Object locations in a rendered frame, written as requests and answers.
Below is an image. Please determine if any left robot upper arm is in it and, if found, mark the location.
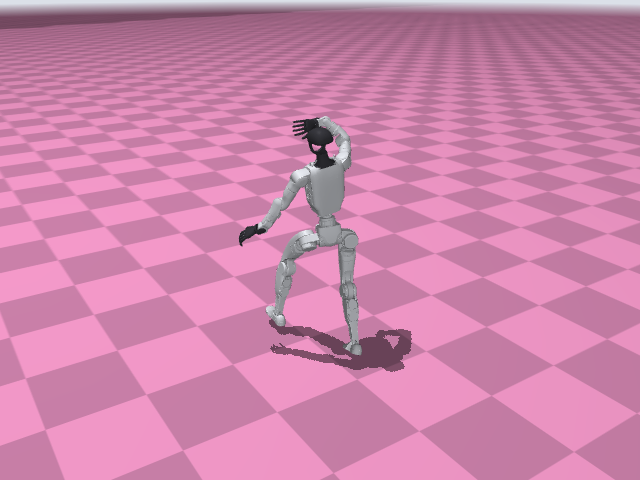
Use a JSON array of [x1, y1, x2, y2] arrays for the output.
[[273, 168, 310, 211]]

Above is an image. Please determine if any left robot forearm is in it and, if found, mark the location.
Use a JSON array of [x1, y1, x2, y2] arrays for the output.
[[257, 198, 282, 234]]

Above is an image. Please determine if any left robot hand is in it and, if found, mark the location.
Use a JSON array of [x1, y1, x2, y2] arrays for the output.
[[239, 224, 266, 246]]

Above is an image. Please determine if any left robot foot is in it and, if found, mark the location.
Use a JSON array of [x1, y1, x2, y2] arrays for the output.
[[266, 306, 286, 326]]

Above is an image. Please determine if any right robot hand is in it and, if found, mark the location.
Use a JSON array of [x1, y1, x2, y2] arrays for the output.
[[292, 118, 320, 139]]

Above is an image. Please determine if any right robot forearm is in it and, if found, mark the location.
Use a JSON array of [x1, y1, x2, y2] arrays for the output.
[[317, 116, 350, 141]]

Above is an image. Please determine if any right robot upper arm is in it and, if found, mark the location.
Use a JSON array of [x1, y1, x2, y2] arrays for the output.
[[335, 134, 352, 172]]

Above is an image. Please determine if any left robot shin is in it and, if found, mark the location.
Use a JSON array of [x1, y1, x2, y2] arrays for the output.
[[274, 262, 292, 315]]

